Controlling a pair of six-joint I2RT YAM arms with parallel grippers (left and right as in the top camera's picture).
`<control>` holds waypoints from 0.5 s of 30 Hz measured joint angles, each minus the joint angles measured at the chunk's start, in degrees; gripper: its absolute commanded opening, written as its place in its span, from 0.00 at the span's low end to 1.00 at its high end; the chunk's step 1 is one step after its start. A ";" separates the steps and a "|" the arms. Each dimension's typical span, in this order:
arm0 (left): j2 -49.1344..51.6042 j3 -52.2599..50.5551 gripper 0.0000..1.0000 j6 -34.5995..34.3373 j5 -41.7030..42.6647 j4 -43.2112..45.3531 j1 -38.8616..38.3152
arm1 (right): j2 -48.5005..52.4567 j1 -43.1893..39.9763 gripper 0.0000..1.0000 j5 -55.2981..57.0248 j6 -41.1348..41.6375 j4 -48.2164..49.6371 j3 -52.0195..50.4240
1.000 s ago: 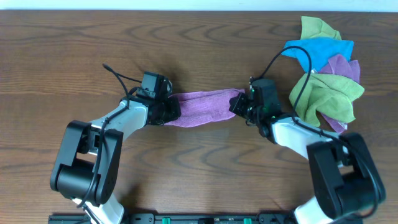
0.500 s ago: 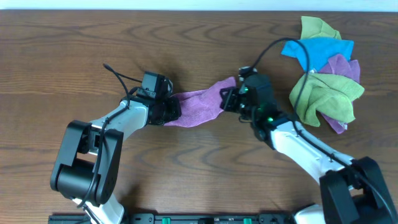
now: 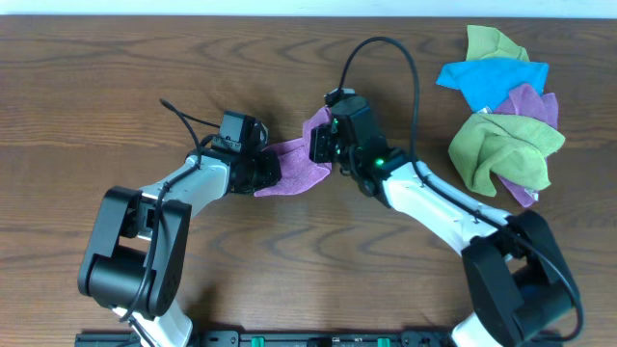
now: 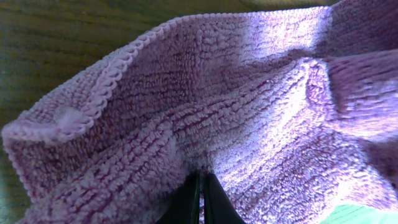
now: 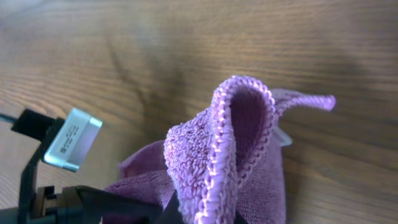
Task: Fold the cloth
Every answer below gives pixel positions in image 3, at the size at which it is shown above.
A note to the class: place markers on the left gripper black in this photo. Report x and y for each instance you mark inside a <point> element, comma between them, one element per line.
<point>274,172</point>

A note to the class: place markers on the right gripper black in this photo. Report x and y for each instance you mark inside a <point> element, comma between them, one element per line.
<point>320,135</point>

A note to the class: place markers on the purple microfiber cloth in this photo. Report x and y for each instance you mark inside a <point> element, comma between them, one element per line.
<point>299,173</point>

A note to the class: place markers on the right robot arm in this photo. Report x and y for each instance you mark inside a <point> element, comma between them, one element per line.
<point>521,288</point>

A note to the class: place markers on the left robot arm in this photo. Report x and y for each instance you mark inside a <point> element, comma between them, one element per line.
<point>134,259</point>

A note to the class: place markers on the blue microfiber cloth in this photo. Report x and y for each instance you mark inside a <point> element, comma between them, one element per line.
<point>485,84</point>

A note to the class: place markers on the green cloth in front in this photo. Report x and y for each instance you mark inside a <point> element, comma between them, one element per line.
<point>513,147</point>

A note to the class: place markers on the green cloth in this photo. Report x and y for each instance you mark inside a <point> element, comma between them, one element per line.
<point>488,42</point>
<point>513,147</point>

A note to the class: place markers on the green cloth at back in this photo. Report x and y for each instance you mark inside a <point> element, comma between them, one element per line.
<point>488,42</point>

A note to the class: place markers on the purple cloth in pile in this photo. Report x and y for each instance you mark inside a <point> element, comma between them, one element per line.
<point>526,102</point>

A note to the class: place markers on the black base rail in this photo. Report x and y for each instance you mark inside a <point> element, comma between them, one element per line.
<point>236,339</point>

